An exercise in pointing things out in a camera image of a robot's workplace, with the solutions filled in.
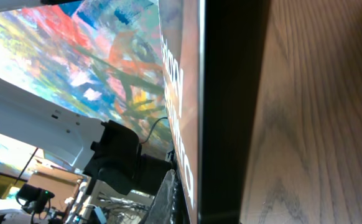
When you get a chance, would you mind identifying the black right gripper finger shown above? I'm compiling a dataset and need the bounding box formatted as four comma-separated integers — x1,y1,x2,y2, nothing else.
139,169,181,224

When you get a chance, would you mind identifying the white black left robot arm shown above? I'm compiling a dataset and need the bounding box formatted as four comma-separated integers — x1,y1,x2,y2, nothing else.
0,79,173,195

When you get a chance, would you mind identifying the background clutter and equipment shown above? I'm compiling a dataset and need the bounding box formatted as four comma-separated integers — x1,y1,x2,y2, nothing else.
0,152,163,224

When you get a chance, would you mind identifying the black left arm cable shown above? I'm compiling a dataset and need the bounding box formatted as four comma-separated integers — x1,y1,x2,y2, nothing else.
139,116,169,145

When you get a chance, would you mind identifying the colourful abstract wall painting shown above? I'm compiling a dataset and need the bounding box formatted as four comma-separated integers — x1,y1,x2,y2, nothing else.
0,0,172,158

